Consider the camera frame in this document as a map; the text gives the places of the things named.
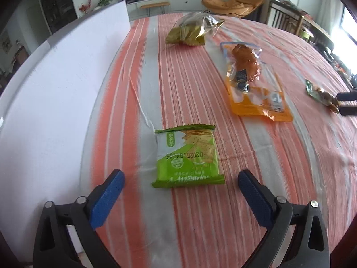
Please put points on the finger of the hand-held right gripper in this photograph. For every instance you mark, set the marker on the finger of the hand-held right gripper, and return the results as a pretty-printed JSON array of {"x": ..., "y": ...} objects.
[
  {"x": 347, "y": 96},
  {"x": 348, "y": 110}
]

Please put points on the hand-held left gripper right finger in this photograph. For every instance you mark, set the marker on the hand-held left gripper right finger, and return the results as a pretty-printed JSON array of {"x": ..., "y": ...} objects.
[{"x": 255, "y": 198}]

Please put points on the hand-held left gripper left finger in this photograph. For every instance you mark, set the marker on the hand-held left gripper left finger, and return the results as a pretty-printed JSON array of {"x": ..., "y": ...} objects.
[{"x": 108, "y": 198}]

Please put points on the small green snack packet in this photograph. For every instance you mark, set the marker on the small green snack packet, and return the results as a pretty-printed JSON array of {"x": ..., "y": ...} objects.
[{"x": 320, "y": 94}]

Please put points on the green cracker packet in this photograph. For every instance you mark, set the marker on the green cracker packet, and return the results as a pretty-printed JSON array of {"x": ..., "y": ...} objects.
[{"x": 187, "y": 159}]

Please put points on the white cardboard box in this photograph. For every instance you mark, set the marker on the white cardboard box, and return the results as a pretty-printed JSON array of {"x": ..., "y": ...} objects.
[{"x": 55, "y": 103}]

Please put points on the orange bag of brown snacks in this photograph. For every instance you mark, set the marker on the orange bag of brown snacks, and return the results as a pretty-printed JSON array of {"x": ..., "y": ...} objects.
[{"x": 256, "y": 89}]

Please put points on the clear bag of gold snacks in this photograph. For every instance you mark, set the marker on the clear bag of gold snacks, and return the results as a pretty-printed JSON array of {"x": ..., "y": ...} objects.
[{"x": 192, "y": 30}]

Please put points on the row of bottles and jars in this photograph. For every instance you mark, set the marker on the row of bottles and jars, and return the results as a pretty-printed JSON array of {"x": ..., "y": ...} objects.
[{"x": 340, "y": 64}]

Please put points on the large window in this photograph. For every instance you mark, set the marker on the large window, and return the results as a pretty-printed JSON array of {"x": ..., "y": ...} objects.
[{"x": 347, "y": 28}]

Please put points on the wooden side table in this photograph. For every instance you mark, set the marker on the wooden side table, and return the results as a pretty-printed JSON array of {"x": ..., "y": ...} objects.
[{"x": 318, "y": 29}]

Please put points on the green pot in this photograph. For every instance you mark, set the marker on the green pot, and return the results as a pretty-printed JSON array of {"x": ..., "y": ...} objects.
[{"x": 306, "y": 35}]

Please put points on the wooden slatted chair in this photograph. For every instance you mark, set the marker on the wooden slatted chair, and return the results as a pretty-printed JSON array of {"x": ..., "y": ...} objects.
[{"x": 284, "y": 16}]

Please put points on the orange striped tablecloth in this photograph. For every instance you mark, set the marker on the orange striped tablecloth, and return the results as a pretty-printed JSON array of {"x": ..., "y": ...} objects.
[{"x": 195, "y": 95}]

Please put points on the orange lounge chair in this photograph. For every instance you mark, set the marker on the orange lounge chair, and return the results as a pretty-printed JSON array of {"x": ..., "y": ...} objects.
[{"x": 231, "y": 4}]

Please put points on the white television cabinet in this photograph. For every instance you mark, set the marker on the white television cabinet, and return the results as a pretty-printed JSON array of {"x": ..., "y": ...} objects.
[{"x": 185, "y": 3}]

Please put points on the white round vase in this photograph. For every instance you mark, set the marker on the white round vase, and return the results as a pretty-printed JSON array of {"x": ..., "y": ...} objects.
[{"x": 96, "y": 8}]

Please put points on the red flowers in vase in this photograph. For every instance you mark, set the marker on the red flowers in vase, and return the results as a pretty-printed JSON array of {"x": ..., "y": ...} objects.
[{"x": 85, "y": 7}]

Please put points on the green plant in vase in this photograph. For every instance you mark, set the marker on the green plant in vase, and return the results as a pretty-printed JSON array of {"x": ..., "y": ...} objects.
[{"x": 105, "y": 0}]

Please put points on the wooden bench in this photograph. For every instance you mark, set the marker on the wooden bench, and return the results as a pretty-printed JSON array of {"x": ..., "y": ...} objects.
[{"x": 154, "y": 4}]

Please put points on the black glass cabinet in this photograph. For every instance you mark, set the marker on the black glass cabinet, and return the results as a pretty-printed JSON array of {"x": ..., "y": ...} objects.
[{"x": 57, "y": 5}]

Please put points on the wall painting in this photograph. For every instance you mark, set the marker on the wall painting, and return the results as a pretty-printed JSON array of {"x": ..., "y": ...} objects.
[{"x": 6, "y": 41}]

